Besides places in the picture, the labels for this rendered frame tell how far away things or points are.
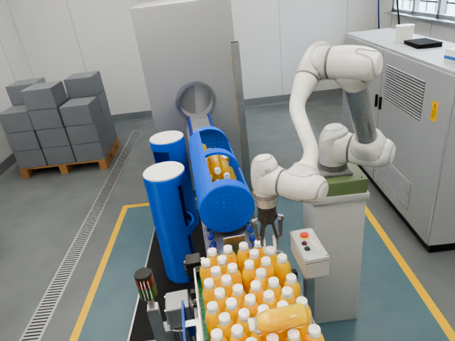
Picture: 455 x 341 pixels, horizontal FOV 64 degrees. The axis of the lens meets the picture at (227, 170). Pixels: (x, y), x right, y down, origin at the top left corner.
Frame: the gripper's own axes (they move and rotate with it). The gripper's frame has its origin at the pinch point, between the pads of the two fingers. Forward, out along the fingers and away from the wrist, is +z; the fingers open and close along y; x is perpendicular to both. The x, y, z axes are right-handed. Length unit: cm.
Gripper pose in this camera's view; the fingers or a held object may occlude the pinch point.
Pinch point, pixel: (269, 244)
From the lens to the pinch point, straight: 157.6
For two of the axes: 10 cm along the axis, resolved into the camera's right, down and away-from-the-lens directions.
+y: -9.8, 1.7, -0.8
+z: 1.1, 8.8, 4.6
